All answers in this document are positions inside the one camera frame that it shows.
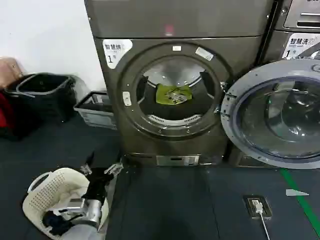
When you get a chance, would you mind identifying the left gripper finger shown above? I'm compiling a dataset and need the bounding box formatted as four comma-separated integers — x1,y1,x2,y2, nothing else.
80,150,95,177
103,156,125,176

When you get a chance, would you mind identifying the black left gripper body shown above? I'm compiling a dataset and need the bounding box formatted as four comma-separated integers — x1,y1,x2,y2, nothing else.
85,167,115,202

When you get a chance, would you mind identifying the white cloth in basket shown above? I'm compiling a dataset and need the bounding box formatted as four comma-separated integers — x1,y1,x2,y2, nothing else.
56,183,90,207

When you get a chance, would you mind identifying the grey plastic crate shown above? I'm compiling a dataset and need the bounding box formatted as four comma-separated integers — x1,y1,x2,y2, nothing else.
73,90,118,131

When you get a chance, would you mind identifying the white perforated laundry basket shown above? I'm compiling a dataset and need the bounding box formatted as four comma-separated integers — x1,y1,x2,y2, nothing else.
22,167,111,234

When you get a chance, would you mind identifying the black bin with grey rim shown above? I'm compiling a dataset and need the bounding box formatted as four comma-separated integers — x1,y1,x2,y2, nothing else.
16,72,77,124

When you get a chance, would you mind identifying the dark garment in drum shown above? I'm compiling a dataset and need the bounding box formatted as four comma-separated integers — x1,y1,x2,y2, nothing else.
142,84,201,119

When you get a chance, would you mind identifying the green printed cloth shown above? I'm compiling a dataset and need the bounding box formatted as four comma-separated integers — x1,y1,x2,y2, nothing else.
155,83,194,106

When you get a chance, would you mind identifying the red fabric item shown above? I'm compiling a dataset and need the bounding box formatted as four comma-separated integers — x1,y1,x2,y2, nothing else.
0,89,14,132

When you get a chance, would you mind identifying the white number sticker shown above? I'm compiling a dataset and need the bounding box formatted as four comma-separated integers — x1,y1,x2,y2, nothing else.
102,38,134,70

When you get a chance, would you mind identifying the brown cardboard box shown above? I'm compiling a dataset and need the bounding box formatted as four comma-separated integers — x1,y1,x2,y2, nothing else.
0,56,25,90

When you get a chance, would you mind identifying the round glass dryer door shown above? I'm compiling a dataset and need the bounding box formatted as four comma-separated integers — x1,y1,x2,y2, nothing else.
219,59,320,169

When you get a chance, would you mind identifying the white rectangular door sticker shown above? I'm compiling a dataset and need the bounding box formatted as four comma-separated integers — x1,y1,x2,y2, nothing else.
194,46,215,61

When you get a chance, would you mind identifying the floor power socket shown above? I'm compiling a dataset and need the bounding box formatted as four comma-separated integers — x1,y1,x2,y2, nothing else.
242,194,273,221

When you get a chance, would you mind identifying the grey front-loading dryer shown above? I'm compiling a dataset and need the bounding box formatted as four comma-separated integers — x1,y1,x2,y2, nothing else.
83,0,278,168

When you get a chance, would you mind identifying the white floor tape arrow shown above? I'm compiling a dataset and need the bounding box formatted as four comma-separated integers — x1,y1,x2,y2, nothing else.
285,188,310,197

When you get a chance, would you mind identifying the green floor tape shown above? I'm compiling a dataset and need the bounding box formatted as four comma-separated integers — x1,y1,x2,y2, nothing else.
279,167,320,234

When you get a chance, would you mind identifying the grey dryer with printed panel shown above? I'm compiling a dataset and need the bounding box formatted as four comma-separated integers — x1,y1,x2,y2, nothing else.
228,29,320,169

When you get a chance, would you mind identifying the steel-fronted stacked dryer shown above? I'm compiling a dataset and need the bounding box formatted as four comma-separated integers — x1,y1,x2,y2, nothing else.
264,0,320,32

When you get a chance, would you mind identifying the white plug and cable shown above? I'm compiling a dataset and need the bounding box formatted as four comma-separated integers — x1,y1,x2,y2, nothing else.
250,198,272,240

